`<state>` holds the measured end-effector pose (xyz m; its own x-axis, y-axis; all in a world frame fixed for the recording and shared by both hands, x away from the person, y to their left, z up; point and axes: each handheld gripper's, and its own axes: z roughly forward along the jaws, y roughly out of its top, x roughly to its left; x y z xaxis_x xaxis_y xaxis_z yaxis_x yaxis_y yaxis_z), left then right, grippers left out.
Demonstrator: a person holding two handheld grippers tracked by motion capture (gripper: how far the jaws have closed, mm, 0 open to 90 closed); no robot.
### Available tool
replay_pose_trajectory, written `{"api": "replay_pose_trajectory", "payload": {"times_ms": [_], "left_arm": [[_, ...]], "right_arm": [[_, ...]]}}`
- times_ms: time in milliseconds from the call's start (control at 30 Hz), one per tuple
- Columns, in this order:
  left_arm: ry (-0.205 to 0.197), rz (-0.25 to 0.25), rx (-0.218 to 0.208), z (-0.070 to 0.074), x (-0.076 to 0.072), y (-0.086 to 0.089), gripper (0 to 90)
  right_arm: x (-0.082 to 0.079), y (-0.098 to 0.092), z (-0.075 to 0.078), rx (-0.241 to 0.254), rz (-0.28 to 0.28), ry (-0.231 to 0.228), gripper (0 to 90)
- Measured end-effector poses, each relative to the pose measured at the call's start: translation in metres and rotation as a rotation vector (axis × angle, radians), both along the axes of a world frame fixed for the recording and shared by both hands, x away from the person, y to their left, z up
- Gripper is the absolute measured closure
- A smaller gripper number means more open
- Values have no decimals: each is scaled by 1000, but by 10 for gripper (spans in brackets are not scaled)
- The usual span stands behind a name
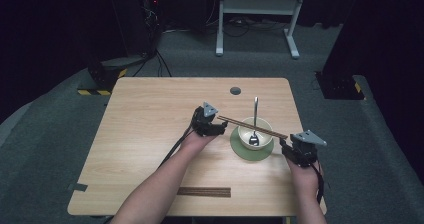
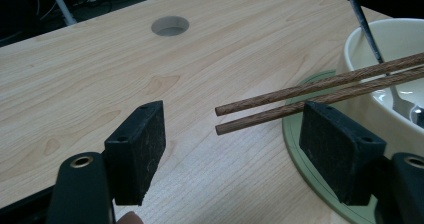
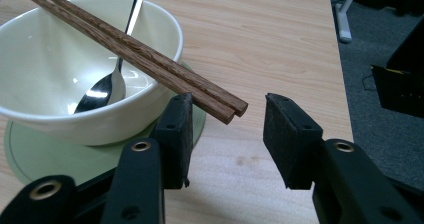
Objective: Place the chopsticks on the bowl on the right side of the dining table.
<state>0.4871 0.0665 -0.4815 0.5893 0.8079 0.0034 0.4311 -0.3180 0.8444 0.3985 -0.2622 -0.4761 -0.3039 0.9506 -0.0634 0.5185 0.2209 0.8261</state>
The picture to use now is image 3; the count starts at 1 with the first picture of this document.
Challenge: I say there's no white metal stand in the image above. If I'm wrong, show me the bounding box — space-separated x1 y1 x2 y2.
334 0 363 45

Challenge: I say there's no cream ceramic bowl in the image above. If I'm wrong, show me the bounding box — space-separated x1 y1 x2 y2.
0 0 185 147

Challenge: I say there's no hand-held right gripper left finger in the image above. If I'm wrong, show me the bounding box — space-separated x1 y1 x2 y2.
99 92 195 224

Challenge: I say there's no metal spoon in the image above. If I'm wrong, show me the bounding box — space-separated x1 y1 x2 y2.
73 0 150 115

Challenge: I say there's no black stand with yellow stripes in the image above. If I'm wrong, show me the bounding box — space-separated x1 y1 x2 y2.
370 16 424 119

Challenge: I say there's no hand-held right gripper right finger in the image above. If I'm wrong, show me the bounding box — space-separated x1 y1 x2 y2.
262 92 424 224

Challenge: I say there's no green round saucer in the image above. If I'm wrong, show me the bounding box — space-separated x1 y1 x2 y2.
3 61 207 187

